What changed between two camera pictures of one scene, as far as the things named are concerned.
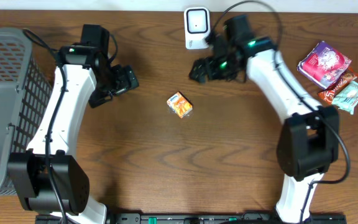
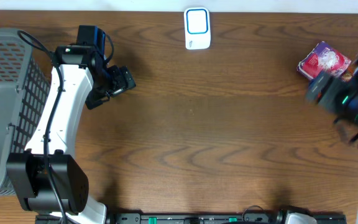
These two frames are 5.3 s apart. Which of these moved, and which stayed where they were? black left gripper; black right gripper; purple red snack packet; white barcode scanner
Moved: black right gripper
Stayed: purple red snack packet; white barcode scanner; black left gripper
